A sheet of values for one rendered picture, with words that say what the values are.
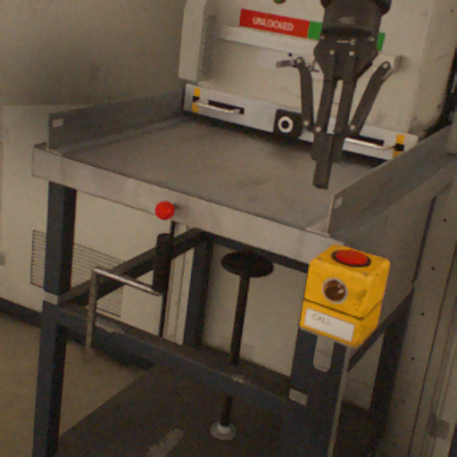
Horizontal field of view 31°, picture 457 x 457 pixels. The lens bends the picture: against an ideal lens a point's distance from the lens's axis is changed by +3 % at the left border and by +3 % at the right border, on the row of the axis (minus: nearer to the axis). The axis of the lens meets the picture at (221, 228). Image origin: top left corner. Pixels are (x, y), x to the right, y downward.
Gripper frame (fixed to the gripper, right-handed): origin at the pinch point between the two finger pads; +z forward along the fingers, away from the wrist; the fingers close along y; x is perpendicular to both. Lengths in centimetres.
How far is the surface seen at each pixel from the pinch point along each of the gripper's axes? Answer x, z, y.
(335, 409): 5.8, 31.8, 5.5
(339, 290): -4.9, 16.8, 5.9
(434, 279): 92, 7, 7
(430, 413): 106, 38, 9
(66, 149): 25, -1, -55
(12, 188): 104, -1, -120
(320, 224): 21.6, 5.9, -4.1
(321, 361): 3.0, 25.9, 3.4
